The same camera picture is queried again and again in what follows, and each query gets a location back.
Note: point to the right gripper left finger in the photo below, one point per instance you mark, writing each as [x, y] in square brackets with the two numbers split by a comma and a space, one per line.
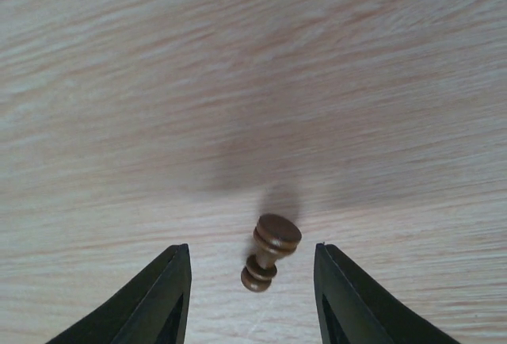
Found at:
[151, 308]

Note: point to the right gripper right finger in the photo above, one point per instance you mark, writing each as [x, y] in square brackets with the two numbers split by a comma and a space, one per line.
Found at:
[354, 308]

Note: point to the dark knight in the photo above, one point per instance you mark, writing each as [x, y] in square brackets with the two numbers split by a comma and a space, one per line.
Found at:
[275, 238]

